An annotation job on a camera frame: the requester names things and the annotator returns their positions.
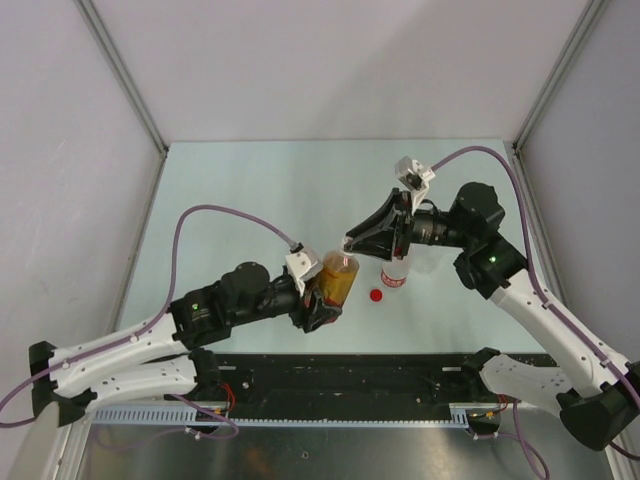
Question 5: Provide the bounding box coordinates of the clear plastic bottle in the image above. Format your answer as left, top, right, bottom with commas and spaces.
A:
411, 245, 444, 275

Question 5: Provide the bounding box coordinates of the red bottle cap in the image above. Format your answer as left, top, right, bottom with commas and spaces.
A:
369, 288, 384, 303

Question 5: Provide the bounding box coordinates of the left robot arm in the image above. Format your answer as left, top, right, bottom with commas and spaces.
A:
29, 262, 342, 426

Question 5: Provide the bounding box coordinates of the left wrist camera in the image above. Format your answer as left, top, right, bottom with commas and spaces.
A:
285, 244, 323, 296

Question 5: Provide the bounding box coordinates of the clear red-label water bottle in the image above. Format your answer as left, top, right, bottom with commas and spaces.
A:
380, 257, 410, 290

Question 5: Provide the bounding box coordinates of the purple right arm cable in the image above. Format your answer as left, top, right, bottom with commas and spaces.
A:
432, 145, 640, 480

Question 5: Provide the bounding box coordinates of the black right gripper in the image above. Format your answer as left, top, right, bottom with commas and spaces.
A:
345, 188, 472, 262

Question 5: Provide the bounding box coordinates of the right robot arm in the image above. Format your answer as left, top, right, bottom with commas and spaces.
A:
345, 182, 639, 451

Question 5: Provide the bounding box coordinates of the left aluminium corner post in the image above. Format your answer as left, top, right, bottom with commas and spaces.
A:
74, 0, 169, 153

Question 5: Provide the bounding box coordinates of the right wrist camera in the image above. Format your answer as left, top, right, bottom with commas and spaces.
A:
394, 156, 435, 211

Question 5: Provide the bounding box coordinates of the aluminium corner post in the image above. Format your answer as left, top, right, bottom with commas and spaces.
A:
74, 0, 169, 153
513, 0, 608, 153

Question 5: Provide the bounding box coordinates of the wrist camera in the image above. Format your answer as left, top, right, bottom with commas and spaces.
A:
394, 156, 435, 211
285, 244, 323, 296

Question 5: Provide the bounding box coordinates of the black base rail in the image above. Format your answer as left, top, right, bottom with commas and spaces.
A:
189, 351, 546, 419

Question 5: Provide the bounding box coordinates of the amber tea bottle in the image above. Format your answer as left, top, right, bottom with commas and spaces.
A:
316, 250, 360, 307

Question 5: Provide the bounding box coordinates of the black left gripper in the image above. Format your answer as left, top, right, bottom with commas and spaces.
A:
231, 278, 342, 333

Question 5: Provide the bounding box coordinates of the grey slotted cable duct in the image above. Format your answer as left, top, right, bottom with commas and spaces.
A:
87, 402, 507, 429

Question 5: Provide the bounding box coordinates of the right aluminium corner post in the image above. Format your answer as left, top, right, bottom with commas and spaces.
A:
513, 0, 608, 153

